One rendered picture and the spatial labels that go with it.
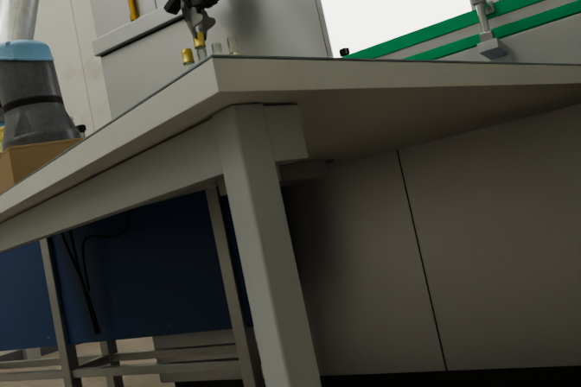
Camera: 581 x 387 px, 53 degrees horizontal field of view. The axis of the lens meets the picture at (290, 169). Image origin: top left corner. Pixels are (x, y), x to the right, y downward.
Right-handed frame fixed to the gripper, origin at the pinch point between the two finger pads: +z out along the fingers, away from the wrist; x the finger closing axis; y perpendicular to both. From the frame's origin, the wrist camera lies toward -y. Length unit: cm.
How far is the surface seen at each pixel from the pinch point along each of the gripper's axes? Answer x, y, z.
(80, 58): 183, -248, -97
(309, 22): 11.4, 31.9, 4.8
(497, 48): -18, 85, 34
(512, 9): -6, 88, 25
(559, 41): -8, 95, 35
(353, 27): 11.4, 44.9, 10.6
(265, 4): 11.7, 18.9, -5.7
